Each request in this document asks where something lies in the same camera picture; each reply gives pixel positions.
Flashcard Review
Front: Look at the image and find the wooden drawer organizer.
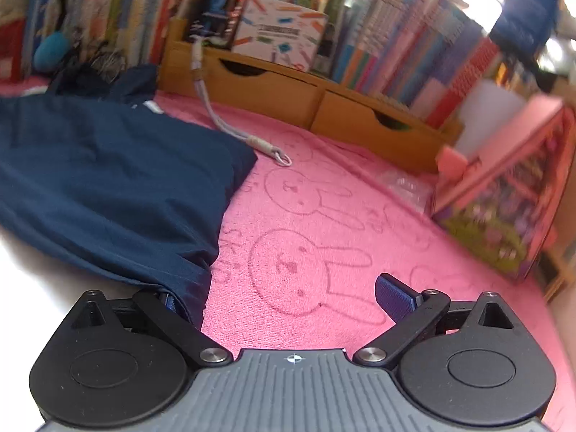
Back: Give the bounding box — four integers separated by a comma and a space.
159, 17, 464, 174

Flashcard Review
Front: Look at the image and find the miniature black bicycle model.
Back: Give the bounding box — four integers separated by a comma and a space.
67, 45, 124, 77

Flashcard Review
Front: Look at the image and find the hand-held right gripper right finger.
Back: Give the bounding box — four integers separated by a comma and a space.
353, 274, 525, 367

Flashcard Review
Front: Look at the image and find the pink rabbit-print blanket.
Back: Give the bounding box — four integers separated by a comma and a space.
0, 74, 576, 432

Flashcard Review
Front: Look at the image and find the pink toy house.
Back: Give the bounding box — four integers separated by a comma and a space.
432, 94, 570, 280

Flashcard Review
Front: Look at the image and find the white box with colourful print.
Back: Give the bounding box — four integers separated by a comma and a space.
231, 0, 329, 73

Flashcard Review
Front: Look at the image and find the row of thin colourful books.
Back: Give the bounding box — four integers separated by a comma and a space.
330, 0, 505, 122

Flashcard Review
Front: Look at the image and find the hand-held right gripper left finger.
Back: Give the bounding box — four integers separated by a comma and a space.
60, 289, 234, 367

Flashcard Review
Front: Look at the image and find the navy and white jacket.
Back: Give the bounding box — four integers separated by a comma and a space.
0, 64, 258, 331

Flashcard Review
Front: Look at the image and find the white braided charging cable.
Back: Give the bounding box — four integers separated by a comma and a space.
191, 40, 293, 166

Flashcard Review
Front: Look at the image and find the clear plastic bag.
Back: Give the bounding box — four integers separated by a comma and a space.
380, 171, 435, 214

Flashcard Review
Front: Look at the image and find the blue plush ball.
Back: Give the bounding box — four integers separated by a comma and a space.
36, 31, 73, 67

